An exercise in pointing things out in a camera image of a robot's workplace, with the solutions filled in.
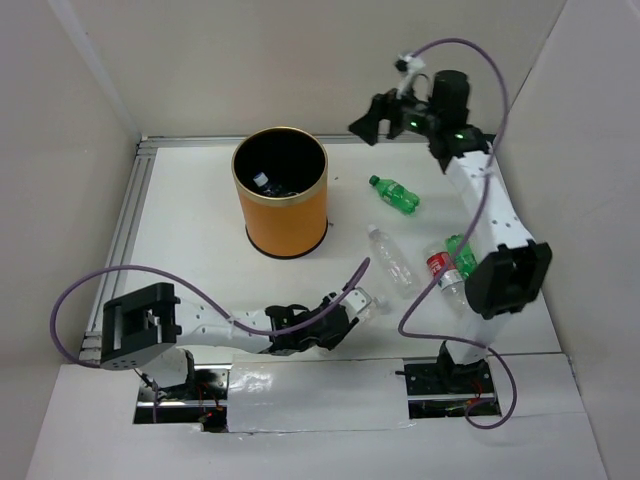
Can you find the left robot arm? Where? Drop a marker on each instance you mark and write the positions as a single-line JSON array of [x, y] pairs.
[[151, 328]]

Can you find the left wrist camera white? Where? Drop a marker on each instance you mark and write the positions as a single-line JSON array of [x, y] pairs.
[[359, 304]]

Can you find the clear bottle front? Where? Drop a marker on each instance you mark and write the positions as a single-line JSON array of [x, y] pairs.
[[377, 306]]

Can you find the shiny white tape sheet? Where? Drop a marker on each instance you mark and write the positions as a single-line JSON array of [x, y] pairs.
[[317, 396]]

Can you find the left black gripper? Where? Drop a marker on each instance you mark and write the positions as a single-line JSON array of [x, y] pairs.
[[331, 342]]

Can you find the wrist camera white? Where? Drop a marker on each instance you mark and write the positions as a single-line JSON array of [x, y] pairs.
[[409, 66], [359, 304]]

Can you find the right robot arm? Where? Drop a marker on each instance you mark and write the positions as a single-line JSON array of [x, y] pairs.
[[513, 265]]

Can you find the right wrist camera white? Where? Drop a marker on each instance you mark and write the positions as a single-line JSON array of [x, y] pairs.
[[409, 66]]

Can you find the green bottle under right arm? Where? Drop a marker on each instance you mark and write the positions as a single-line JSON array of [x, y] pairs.
[[464, 259]]

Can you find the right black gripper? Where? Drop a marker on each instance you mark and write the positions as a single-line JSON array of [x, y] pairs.
[[387, 107]]

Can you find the small green soda bottle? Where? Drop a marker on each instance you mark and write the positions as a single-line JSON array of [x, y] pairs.
[[395, 195]]

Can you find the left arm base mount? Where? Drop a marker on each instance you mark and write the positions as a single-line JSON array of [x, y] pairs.
[[202, 403]]

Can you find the red label red cap bottle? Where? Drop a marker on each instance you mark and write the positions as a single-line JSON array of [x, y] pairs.
[[451, 282]]

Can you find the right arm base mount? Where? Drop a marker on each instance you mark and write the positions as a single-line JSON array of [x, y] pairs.
[[438, 388]]

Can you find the clear bottle white cap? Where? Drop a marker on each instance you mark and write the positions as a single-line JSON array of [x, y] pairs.
[[392, 260]]

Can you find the blue label blue cap bottle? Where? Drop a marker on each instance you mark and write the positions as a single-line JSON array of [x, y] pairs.
[[270, 188]]

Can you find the orange cylindrical bin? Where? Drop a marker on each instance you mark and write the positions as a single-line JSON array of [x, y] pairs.
[[283, 228]]

